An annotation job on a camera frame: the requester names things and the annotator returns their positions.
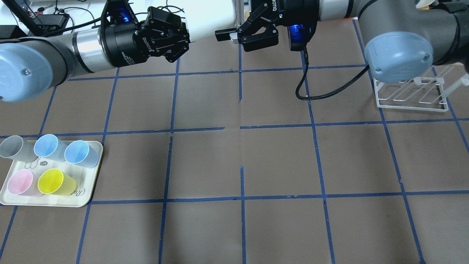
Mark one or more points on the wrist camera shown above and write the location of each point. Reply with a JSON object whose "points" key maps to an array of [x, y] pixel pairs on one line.
{"points": [[300, 36], [117, 12]]}

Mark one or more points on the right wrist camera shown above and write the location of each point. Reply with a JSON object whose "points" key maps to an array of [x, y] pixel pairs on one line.
{"points": [[300, 36]]}

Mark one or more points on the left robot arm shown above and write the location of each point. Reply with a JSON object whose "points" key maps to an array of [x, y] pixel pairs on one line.
{"points": [[32, 65]]}

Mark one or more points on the grey cup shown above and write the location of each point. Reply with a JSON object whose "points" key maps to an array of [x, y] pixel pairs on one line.
{"points": [[17, 149]]}

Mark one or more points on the beige plastic tray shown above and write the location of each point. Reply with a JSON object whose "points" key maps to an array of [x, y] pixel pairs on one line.
{"points": [[85, 177]]}

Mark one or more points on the far light blue cup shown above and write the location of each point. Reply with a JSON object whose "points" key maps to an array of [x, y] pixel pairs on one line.
{"points": [[82, 154]]}

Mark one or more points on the pink cup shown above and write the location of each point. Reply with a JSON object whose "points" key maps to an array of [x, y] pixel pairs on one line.
{"points": [[24, 183]]}

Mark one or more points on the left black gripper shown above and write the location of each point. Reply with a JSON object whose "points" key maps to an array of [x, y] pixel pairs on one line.
{"points": [[118, 44]]}

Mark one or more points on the white wire cup rack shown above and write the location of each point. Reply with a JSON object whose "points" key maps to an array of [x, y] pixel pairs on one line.
{"points": [[427, 92]]}

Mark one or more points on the light blue cup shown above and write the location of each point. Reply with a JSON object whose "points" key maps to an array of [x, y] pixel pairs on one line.
{"points": [[82, 154], [50, 147]]}

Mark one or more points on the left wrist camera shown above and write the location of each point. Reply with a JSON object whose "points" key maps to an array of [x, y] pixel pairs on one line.
{"points": [[117, 12]]}

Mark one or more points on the yellow cup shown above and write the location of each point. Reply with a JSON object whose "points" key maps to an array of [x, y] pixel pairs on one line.
{"points": [[56, 182]]}

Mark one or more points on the near light blue cup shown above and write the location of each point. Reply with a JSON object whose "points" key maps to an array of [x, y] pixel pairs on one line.
{"points": [[50, 147]]}

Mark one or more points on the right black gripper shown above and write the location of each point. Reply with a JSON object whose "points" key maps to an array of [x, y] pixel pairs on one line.
{"points": [[298, 10]]}

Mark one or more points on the white ikea cup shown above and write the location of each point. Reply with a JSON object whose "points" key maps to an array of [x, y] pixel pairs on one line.
{"points": [[205, 17]]}

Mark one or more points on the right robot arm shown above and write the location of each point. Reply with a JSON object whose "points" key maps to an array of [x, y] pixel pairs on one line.
{"points": [[401, 41]]}

